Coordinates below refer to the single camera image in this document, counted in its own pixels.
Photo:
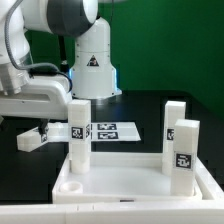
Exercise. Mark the white marker base plate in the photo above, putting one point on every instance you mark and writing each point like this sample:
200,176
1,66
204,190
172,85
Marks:
101,131

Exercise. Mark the white desk tabletop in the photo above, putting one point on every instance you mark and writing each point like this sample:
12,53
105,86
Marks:
117,177

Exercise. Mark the white L-shaped fence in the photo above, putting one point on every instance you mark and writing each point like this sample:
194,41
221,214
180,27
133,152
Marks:
208,210

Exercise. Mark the black camera on stand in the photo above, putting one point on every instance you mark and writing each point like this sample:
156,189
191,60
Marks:
64,63

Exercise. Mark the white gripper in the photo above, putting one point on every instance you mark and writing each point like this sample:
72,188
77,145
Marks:
43,97

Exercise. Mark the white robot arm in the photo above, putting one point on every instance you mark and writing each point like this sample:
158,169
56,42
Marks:
73,18

